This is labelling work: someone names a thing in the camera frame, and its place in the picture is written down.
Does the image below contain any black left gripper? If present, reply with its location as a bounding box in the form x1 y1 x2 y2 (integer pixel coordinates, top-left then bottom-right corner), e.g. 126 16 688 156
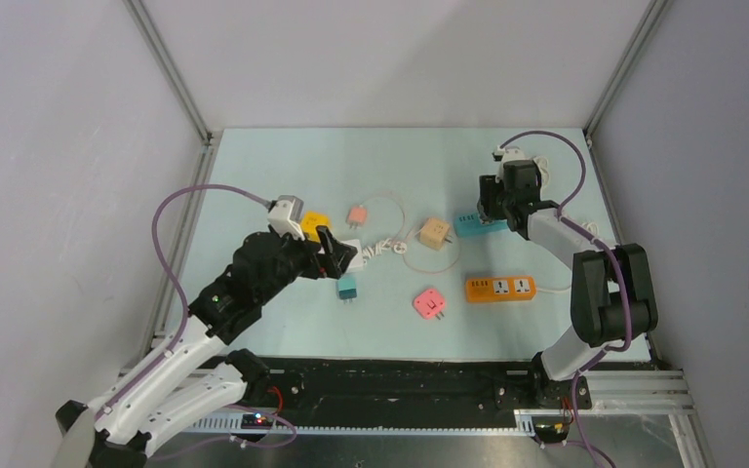
256 224 356 304

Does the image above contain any teal blue power strip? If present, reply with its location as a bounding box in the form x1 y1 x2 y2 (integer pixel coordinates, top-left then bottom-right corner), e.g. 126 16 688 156
453 212 508 238

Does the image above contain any orange power strip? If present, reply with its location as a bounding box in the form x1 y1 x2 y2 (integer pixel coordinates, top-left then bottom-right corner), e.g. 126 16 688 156
465 276 536 303

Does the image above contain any pink square plug adapter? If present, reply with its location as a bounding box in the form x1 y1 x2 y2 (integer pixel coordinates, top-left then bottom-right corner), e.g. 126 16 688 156
413 288 447 320

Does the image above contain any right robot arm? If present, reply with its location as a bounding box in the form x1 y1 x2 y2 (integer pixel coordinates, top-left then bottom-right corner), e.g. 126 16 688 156
477 160 658 408

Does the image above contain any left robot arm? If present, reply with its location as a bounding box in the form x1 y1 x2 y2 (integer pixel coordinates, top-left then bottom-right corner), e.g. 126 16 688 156
52 226 358 467

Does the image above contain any small teal plug adapter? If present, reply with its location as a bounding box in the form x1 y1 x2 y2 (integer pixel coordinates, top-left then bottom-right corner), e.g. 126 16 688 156
336 274 358 303

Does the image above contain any pink usb charger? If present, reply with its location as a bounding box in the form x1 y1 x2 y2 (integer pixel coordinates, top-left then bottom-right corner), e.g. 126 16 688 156
346 205 369 229

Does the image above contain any yellow cube socket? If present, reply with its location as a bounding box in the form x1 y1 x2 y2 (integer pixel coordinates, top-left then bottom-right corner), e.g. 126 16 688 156
299 211 332 242

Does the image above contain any beige cube socket adapter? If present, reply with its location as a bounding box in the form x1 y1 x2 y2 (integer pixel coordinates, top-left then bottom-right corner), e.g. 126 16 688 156
417 217 453 251

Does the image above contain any white cable of teal strip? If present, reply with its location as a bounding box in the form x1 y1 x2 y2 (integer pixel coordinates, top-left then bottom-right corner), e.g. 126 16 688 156
532 154 553 192

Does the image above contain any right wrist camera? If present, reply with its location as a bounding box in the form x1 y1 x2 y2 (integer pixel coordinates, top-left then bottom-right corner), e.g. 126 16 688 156
492 146 530 172

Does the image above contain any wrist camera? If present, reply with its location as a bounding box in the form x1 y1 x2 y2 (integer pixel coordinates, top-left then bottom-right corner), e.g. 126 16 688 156
267 195 306 241
492 146 530 172

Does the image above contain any white cable with plug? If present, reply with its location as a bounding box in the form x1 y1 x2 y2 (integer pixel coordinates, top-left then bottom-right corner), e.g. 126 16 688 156
361 237 410 261

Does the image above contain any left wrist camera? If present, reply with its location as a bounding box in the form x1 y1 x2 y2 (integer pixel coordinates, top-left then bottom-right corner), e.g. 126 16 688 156
267 195 306 241

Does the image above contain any white cable of orange strip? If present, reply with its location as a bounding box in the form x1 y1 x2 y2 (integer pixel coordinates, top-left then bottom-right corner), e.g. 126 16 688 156
534 222 599 295

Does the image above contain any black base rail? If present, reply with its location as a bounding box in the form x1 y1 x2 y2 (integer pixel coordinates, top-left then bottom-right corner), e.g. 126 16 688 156
154 355 692 431

